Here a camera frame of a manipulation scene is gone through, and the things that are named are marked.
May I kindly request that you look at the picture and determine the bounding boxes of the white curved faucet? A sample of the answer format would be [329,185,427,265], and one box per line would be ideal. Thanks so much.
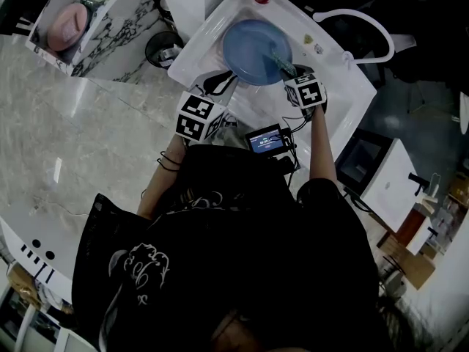
[311,8,396,65]

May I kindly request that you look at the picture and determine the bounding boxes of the black mesh wastebasket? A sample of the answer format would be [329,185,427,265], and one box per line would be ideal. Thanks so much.
[144,30,185,70]

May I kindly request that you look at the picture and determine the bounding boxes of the person's right forearm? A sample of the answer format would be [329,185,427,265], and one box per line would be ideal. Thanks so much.
[309,104,339,187]

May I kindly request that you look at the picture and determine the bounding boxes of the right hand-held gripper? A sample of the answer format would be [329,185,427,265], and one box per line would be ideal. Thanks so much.
[278,65,328,110]

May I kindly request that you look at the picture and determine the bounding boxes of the large blue plate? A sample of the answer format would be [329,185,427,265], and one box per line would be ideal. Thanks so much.
[221,18,295,87]

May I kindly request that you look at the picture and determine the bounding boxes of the white panel with holes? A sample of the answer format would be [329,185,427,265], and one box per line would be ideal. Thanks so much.
[0,214,75,302]

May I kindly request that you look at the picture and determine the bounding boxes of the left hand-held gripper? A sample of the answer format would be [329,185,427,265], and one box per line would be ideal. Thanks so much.
[174,70,240,143]

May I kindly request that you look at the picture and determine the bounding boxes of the marble sink cabinet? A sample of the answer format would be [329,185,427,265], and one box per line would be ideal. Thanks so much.
[24,0,174,84]

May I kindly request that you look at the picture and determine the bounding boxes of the black wrist bands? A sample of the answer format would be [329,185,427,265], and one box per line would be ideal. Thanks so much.
[156,150,183,172]

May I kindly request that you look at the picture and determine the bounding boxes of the small screen device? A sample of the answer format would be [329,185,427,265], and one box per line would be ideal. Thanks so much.
[244,122,293,158]

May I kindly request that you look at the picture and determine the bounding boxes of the black cable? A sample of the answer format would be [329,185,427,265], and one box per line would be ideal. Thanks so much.
[280,110,316,188]

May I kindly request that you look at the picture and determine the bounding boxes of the brown wooden cabinet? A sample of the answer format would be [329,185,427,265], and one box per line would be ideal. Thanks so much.
[376,203,437,291]

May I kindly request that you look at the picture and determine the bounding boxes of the person's black printed shirt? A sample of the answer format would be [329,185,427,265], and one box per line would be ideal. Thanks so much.
[71,143,380,352]

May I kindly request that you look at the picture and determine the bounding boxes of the pink wash basin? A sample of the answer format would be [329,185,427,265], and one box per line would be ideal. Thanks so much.
[46,1,89,53]

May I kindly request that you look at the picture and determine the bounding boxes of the black faucet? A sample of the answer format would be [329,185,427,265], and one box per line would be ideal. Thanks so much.
[407,172,430,194]

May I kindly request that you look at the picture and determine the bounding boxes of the black-framed white-top stand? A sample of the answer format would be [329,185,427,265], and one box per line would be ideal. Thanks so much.
[334,128,434,235]

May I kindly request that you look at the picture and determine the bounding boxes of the white sink basin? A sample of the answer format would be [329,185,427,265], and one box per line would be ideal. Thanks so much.
[167,0,378,169]

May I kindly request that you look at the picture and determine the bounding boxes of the person's left forearm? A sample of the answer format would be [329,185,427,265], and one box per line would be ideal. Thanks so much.
[136,135,185,220]

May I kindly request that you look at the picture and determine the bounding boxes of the green scrubbing sponge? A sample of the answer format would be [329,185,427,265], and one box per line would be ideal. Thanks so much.
[270,47,296,77]

